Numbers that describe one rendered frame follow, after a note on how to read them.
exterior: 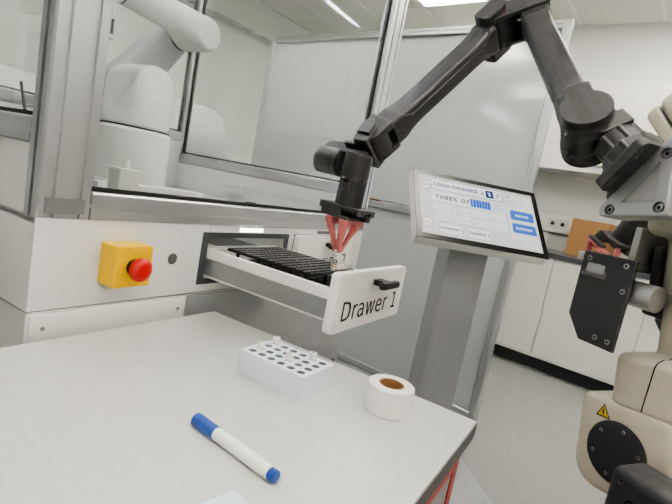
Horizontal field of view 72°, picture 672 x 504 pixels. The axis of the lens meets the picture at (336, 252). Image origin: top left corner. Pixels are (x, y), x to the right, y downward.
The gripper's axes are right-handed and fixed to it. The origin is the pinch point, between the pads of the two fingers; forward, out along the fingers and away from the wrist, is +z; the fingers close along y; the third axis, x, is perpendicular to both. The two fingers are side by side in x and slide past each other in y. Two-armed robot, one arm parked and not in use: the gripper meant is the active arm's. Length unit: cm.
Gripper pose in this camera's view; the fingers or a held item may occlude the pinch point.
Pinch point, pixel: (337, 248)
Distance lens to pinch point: 96.7
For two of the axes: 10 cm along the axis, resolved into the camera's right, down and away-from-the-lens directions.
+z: -2.3, 9.6, 1.8
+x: -5.5, 0.2, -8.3
